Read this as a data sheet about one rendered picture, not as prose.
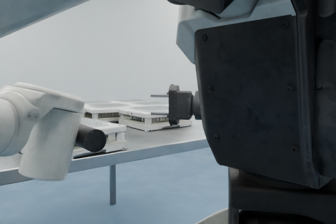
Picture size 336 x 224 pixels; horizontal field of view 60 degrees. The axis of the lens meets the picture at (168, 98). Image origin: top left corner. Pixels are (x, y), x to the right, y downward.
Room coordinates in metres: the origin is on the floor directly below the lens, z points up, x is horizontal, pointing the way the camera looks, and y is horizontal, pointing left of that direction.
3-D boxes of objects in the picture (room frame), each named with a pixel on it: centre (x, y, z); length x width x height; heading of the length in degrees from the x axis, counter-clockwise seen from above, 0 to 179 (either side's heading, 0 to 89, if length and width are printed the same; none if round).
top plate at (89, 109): (1.50, 0.31, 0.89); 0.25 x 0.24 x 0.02; 122
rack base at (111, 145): (0.86, 0.30, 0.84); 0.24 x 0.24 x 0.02; 45
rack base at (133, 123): (1.34, 0.06, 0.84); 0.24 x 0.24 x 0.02; 37
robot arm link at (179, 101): (0.88, -0.07, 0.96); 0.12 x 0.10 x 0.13; 77
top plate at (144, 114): (1.34, 0.06, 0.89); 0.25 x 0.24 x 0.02; 127
